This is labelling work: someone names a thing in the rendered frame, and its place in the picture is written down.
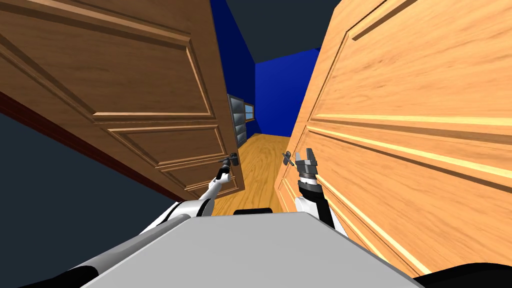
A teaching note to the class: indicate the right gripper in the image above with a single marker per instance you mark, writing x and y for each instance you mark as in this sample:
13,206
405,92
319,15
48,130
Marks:
307,167

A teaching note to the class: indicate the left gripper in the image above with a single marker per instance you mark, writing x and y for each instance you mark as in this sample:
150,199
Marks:
225,164

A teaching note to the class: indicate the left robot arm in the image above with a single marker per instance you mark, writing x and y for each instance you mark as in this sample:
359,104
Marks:
215,186

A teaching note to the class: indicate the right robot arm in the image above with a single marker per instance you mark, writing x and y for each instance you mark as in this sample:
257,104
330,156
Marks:
310,200

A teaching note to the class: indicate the grey shelf cabinet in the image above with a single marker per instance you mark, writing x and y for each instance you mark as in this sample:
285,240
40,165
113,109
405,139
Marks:
238,120

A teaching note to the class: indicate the wooden framed window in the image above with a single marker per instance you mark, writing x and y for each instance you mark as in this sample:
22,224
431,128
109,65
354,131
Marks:
249,111

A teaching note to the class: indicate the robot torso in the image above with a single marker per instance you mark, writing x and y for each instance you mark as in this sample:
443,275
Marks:
248,256

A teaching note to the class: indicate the light wooden door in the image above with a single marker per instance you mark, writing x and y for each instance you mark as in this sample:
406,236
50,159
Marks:
400,100

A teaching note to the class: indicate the dark brown wooden door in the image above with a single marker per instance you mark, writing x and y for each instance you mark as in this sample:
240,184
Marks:
120,80

